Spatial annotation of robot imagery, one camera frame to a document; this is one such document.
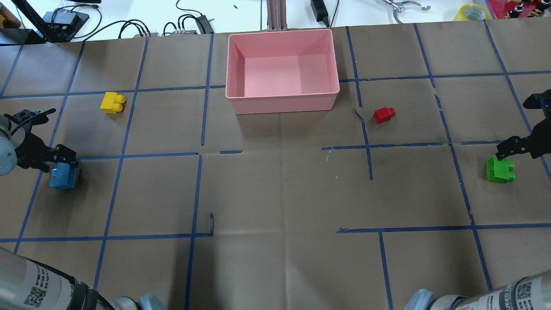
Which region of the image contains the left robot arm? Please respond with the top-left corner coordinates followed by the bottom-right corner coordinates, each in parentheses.
top-left (0, 108), bottom-right (166, 310)

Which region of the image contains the grey usb hub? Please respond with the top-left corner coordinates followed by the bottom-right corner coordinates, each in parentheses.
top-left (195, 15), bottom-right (214, 34)

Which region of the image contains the green toy block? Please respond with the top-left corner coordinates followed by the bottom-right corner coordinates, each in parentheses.
top-left (486, 156), bottom-right (516, 184)

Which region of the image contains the yellow tape roll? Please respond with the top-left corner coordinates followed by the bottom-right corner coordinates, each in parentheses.
top-left (453, 3), bottom-right (492, 22)

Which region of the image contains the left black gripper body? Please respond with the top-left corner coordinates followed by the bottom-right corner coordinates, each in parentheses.
top-left (3, 108), bottom-right (56, 173)

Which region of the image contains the black power adapter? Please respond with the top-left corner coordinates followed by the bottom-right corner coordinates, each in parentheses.
top-left (310, 0), bottom-right (329, 23)

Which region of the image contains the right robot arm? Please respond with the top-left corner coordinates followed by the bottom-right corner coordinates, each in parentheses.
top-left (405, 90), bottom-right (551, 310)

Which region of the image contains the yellow toy block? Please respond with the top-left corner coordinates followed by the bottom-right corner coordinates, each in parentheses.
top-left (100, 92), bottom-right (127, 114)

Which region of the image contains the aluminium frame post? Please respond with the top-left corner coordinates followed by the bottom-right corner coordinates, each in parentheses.
top-left (267, 0), bottom-right (288, 31)

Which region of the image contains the blue toy block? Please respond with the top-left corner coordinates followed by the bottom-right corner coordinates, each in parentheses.
top-left (49, 164), bottom-right (78, 189)

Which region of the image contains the black camera stand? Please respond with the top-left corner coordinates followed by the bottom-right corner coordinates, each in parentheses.
top-left (12, 0), bottom-right (90, 43)

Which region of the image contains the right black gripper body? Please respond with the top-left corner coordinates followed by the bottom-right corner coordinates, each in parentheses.
top-left (522, 90), bottom-right (551, 159)

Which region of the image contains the red toy block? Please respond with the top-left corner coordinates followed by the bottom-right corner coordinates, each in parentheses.
top-left (373, 107), bottom-right (396, 124)

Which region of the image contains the pink plastic box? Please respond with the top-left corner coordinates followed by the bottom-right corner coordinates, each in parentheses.
top-left (226, 29), bottom-right (340, 115)

